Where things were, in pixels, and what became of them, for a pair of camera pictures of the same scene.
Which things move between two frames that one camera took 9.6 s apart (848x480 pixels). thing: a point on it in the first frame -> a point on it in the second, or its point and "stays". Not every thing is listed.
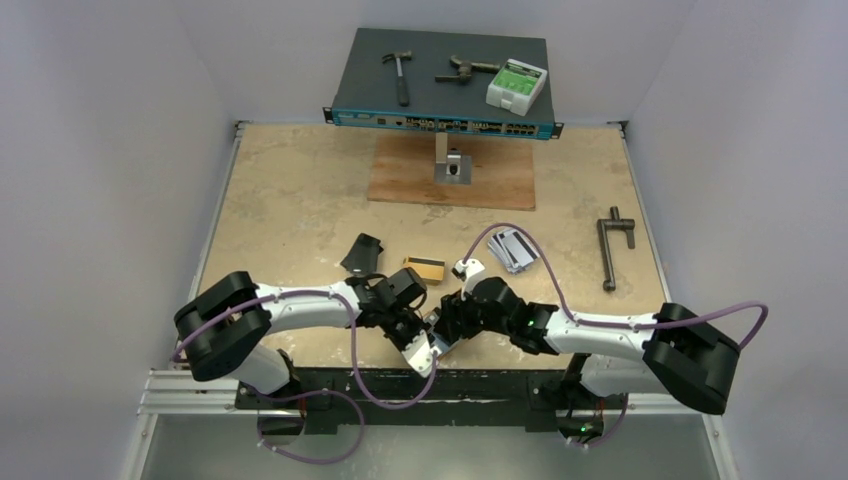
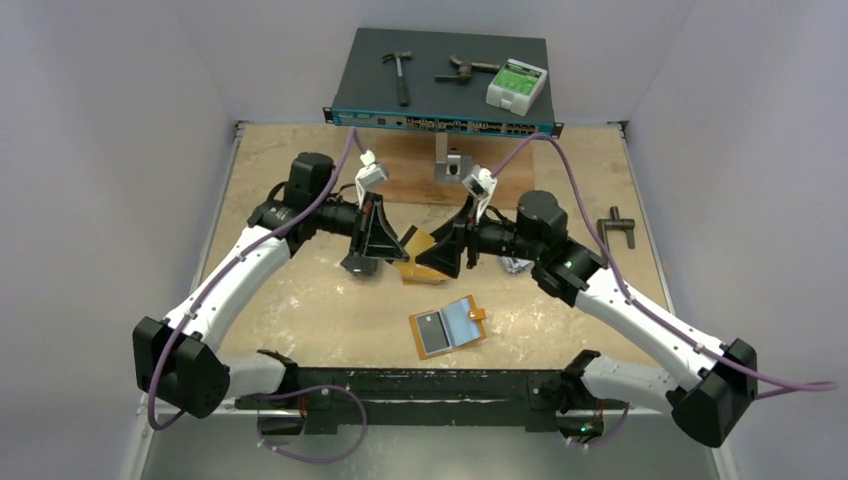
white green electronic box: (515, 87) stays
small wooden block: (426, 268) stays
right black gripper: (454, 324) -> (469, 234)
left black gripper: (419, 325) -> (381, 241)
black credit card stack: (363, 255) stays
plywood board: (403, 171) stays
